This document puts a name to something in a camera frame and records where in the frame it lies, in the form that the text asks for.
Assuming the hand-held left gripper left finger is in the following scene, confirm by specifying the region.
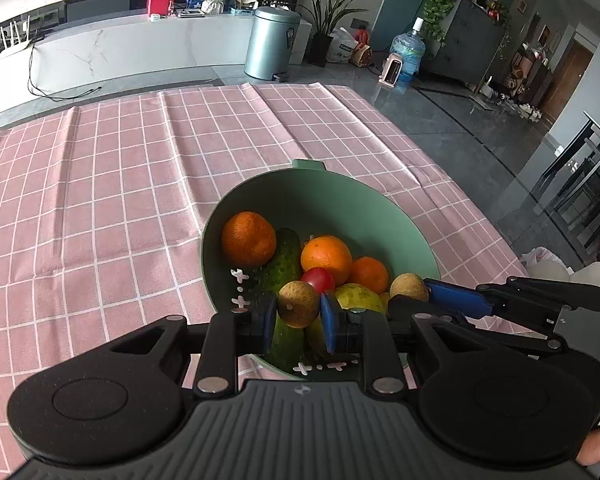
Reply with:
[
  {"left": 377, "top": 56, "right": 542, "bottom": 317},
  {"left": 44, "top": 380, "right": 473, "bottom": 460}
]
[{"left": 107, "top": 291, "right": 279, "bottom": 401}]

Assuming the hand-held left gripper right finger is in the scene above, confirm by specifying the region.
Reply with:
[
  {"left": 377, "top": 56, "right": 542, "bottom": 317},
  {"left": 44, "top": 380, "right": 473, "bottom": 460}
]
[{"left": 320, "top": 291, "right": 486, "bottom": 397}]

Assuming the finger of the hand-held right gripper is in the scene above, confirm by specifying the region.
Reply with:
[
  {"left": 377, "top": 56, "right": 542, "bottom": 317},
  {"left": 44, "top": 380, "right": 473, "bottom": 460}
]
[
  {"left": 424, "top": 276, "right": 600, "bottom": 320},
  {"left": 387, "top": 296, "right": 570, "bottom": 358}
]

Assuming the large brown longan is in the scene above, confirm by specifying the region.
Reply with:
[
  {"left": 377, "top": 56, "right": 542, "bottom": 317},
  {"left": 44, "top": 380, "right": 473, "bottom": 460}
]
[{"left": 278, "top": 281, "right": 321, "bottom": 329}]

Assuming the red tomato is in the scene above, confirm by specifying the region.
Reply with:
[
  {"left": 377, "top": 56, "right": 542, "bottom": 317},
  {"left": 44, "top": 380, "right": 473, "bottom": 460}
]
[{"left": 301, "top": 267, "right": 336, "bottom": 295}]

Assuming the small brown longan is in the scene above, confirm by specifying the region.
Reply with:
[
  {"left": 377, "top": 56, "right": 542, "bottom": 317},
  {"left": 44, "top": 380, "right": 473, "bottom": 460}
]
[{"left": 390, "top": 273, "right": 430, "bottom": 303}]

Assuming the small tangerine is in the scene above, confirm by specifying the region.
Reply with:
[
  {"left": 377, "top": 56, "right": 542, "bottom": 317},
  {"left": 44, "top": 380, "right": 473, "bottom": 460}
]
[{"left": 348, "top": 256, "right": 391, "bottom": 295}]

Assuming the large smooth orange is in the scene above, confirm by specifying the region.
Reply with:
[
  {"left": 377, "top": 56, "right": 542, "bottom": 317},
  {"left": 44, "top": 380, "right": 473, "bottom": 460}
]
[{"left": 300, "top": 235, "right": 354, "bottom": 287}]

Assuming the large spotted orange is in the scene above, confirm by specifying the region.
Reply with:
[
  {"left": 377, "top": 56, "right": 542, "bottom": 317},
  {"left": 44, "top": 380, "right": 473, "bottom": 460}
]
[{"left": 221, "top": 211, "right": 277, "bottom": 268}]

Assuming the green plastic bowl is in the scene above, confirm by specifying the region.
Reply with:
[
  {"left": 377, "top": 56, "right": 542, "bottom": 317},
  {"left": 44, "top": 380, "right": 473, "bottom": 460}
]
[{"left": 200, "top": 159, "right": 442, "bottom": 378}]

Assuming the person's right hand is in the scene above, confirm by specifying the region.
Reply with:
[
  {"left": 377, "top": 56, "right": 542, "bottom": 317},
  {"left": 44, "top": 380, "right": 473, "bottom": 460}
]
[{"left": 575, "top": 422, "right": 600, "bottom": 467}]

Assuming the green cucumber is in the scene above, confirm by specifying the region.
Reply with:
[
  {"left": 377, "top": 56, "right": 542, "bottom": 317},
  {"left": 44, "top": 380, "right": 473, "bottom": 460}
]
[{"left": 256, "top": 228, "right": 308, "bottom": 371}]

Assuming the crumpled white bag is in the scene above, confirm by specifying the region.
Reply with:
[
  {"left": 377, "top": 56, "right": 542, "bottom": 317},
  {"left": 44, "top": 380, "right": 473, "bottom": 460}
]
[{"left": 520, "top": 246, "right": 576, "bottom": 283}]

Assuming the black dining table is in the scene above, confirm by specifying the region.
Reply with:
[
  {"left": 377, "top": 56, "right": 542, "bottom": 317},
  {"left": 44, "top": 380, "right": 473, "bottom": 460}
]
[{"left": 535, "top": 110, "right": 600, "bottom": 261}]

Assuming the pink checked tablecloth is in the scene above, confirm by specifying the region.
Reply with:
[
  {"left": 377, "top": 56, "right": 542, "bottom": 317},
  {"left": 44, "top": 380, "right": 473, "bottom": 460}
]
[{"left": 0, "top": 82, "right": 556, "bottom": 480}]

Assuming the pink water dispenser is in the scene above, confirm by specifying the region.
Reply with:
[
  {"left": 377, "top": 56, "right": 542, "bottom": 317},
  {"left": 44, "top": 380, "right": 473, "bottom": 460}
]
[{"left": 379, "top": 55, "right": 406, "bottom": 87}]

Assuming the blue water bottle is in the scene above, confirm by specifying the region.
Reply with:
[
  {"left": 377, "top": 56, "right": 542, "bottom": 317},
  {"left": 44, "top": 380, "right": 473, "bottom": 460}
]
[{"left": 389, "top": 16, "right": 427, "bottom": 88}]

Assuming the dark grey cabinet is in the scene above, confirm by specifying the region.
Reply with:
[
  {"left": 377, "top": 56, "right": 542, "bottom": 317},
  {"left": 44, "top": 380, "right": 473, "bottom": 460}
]
[{"left": 422, "top": 0, "right": 511, "bottom": 93}]

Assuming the orange bag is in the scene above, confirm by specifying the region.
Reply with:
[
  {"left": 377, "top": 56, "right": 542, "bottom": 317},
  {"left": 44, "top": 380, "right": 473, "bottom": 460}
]
[{"left": 350, "top": 30, "right": 376, "bottom": 68}]

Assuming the white plastic bag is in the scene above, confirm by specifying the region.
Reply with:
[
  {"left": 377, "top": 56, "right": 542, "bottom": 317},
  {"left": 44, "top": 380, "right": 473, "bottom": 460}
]
[{"left": 326, "top": 27, "right": 361, "bottom": 64}]

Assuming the silver pedal trash can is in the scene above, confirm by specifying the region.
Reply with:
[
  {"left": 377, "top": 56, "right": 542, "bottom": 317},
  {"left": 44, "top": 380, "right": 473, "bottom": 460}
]
[{"left": 243, "top": 6, "right": 302, "bottom": 82}]

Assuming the long-leaf potted plant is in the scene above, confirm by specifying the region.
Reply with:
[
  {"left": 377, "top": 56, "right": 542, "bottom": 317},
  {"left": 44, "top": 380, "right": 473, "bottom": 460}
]
[{"left": 292, "top": 0, "right": 383, "bottom": 68}]

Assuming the white marble counter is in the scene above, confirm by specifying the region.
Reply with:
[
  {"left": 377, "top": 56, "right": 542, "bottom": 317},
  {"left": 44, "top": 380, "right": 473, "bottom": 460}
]
[{"left": 0, "top": 7, "right": 313, "bottom": 111}]

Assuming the white router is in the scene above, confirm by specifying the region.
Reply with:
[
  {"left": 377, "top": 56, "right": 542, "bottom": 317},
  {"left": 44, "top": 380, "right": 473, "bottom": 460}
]
[{"left": 0, "top": 15, "right": 46, "bottom": 57}]

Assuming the black cable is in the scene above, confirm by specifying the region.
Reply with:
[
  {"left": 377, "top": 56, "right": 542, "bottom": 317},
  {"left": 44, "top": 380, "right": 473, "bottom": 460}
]
[{"left": 27, "top": 42, "right": 103, "bottom": 101}]

